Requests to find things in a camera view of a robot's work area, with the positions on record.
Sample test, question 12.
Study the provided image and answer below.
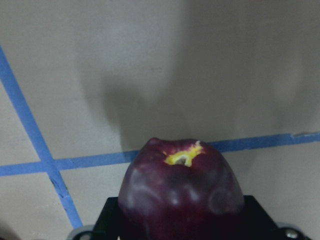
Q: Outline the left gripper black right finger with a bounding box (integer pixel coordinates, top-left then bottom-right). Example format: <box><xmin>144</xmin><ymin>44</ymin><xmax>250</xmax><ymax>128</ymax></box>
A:
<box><xmin>234</xmin><ymin>195</ymin><xmax>278</xmax><ymax>240</ymax></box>

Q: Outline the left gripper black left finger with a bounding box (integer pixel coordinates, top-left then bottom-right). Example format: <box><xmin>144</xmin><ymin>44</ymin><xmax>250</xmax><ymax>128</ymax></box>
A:
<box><xmin>92</xmin><ymin>197</ymin><xmax>128</xmax><ymax>240</ymax></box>

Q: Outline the dark red apple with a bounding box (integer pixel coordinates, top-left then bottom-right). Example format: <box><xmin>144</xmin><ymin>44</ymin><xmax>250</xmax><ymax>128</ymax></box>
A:
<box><xmin>118</xmin><ymin>138</ymin><xmax>245</xmax><ymax>240</ymax></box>

